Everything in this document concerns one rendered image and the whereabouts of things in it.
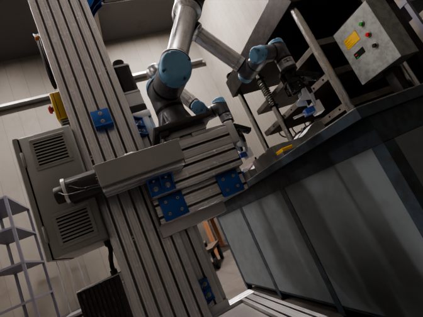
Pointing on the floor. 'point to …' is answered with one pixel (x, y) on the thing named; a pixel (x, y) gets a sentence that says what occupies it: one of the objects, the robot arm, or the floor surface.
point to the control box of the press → (376, 44)
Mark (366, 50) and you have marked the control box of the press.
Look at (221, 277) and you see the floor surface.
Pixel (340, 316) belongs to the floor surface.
